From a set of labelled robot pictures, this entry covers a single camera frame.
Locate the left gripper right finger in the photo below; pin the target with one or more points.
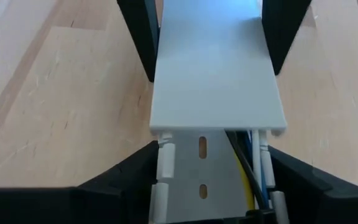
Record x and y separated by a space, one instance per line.
322 202

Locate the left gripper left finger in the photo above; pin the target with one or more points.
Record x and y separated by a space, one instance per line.
73 205

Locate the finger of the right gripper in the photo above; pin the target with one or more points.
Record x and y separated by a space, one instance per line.
283 28
140 34

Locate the white raceway cover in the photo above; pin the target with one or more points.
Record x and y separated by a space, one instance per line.
216 77

